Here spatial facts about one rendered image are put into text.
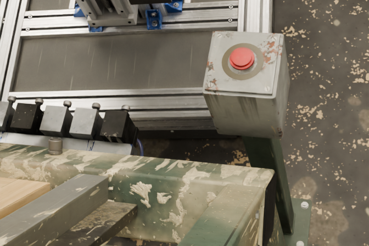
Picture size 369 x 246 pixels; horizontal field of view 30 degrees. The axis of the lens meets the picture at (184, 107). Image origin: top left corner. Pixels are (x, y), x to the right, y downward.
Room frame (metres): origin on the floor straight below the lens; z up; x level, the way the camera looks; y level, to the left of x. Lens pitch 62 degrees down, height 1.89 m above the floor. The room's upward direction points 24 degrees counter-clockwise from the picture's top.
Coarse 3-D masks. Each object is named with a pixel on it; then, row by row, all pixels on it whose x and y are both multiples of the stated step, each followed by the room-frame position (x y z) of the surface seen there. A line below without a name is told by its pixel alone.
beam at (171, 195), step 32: (0, 160) 0.58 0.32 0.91; (32, 160) 0.56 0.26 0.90; (64, 160) 0.54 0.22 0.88; (96, 160) 0.53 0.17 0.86; (128, 160) 0.51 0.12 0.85; (160, 160) 0.49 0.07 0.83; (128, 192) 0.44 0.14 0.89; (160, 192) 0.41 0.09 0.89; (192, 192) 0.39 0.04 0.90; (128, 224) 0.40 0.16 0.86; (160, 224) 0.38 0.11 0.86; (192, 224) 0.35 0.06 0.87
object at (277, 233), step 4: (276, 208) 0.38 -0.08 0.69; (276, 212) 0.37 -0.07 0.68; (276, 216) 0.37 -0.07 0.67; (276, 220) 0.36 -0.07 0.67; (276, 224) 0.36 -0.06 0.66; (280, 224) 0.37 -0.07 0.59; (276, 228) 0.35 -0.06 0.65; (280, 228) 0.37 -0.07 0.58; (272, 232) 0.34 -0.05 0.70; (276, 232) 0.35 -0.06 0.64; (280, 232) 0.37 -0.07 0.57; (272, 236) 0.33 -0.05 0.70; (276, 236) 0.35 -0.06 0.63; (280, 236) 0.36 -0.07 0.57; (272, 240) 0.33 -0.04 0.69; (276, 240) 0.34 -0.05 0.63; (280, 240) 0.36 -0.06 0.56; (284, 240) 0.38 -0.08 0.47; (268, 244) 0.31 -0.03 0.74; (272, 244) 0.32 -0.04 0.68; (276, 244) 0.34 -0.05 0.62; (280, 244) 0.35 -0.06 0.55; (284, 244) 0.37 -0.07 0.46
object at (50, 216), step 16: (80, 176) 0.48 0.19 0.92; (96, 176) 0.48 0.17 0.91; (48, 192) 0.44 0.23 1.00; (64, 192) 0.43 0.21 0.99; (80, 192) 0.43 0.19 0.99; (96, 192) 0.44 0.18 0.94; (32, 208) 0.40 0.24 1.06; (48, 208) 0.39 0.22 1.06; (64, 208) 0.39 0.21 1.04; (80, 208) 0.41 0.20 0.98; (96, 208) 0.42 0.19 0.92; (0, 224) 0.37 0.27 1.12; (16, 224) 0.36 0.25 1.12; (32, 224) 0.36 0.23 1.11; (48, 224) 0.36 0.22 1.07; (64, 224) 0.38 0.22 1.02; (0, 240) 0.33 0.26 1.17; (16, 240) 0.33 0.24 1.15; (32, 240) 0.34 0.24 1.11; (48, 240) 0.35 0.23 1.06
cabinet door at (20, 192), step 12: (0, 180) 0.54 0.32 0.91; (12, 180) 0.54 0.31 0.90; (24, 180) 0.53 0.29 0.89; (0, 192) 0.50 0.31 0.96; (12, 192) 0.49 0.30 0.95; (24, 192) 0.49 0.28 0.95; (36, 192) 0.49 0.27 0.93; (0, 204) 0.45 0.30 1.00; (12, 204) 0.45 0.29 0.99; (24, 204) 0.46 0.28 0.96; (0, 216) 0.43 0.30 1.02
